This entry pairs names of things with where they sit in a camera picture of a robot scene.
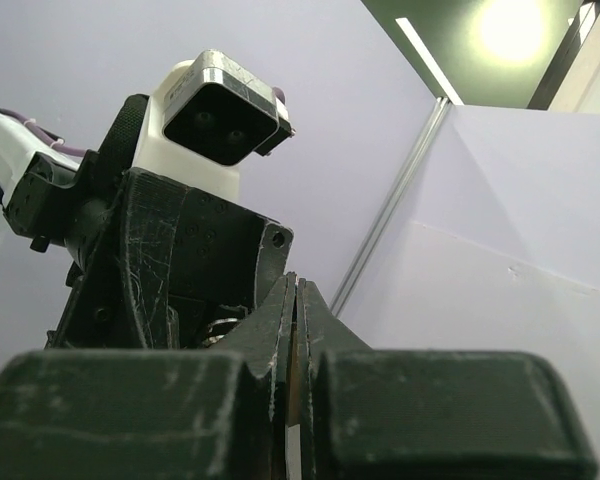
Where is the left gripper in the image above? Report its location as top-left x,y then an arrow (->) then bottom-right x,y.
46,168 -> 294,349

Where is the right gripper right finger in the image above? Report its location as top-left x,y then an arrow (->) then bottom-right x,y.
295,280 -> 600,479

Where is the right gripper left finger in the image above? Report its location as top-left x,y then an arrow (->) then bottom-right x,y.
0,273 -> 296,479

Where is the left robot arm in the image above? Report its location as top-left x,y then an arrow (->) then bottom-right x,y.
0,94 -> 293,349

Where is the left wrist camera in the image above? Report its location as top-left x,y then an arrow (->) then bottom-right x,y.
131,49 -> 295,202

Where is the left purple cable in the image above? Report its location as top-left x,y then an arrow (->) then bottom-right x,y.
9,113 -> 89,159

